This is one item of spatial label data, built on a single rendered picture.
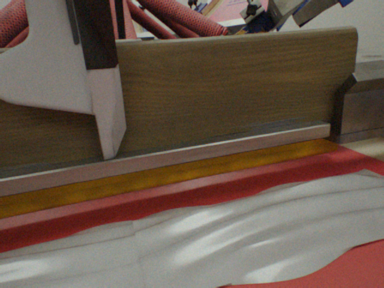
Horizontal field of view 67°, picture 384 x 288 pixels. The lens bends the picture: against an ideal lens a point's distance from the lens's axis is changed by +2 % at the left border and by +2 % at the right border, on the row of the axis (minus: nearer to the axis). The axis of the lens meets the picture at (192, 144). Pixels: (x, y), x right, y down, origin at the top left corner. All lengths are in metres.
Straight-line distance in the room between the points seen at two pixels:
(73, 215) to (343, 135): 0.20
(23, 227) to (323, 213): 0.18
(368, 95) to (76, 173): 0.21
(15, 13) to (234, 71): 0.73
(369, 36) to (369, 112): 2.49
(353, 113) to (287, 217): 0.10
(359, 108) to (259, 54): 0.09
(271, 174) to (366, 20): 2.57
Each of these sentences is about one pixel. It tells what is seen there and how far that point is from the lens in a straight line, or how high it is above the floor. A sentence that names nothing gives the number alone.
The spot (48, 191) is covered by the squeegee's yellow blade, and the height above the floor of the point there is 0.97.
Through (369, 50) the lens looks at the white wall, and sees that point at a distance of 2.73.
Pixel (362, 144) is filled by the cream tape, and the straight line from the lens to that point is 0.32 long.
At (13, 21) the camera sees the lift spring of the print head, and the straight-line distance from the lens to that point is 0.86.
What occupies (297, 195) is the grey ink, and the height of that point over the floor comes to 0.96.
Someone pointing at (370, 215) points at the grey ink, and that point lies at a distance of 0.18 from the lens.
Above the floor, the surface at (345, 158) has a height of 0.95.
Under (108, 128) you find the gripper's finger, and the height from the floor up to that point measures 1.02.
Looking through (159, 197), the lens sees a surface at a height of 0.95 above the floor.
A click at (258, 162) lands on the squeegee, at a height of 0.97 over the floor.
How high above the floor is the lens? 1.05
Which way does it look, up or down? 18 degrees down
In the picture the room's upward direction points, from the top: 4 degrees counter-clockwise
